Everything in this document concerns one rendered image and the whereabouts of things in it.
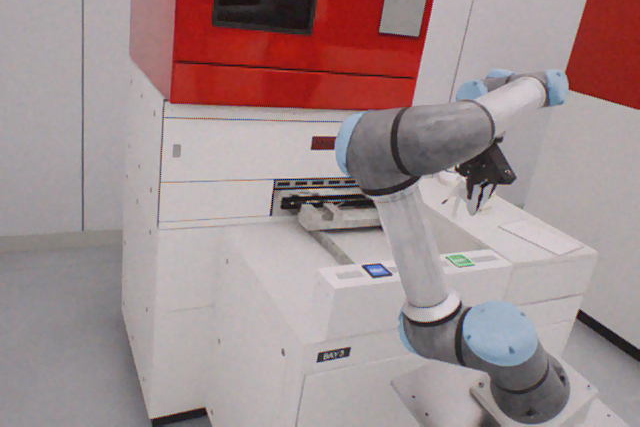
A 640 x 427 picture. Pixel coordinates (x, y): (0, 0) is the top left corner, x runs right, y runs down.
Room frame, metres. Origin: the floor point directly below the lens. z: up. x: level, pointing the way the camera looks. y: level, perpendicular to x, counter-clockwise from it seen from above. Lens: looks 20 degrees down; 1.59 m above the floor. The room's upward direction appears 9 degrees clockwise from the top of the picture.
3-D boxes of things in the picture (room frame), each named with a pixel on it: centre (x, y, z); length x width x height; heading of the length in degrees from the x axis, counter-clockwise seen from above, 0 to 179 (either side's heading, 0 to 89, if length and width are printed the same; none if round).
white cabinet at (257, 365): (1.55, -0.31, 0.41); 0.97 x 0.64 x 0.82; 119
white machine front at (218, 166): (1.71, 0.09, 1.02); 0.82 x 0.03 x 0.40; 119
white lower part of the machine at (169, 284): (2.01, 0.25, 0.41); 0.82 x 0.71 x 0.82; 119
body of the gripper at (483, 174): (1.33, -0.40, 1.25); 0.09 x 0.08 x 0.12; 29
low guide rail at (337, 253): (1.49, -0.11, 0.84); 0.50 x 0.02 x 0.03; 29
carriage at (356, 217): (1.71, -0.14, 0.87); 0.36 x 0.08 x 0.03; 119
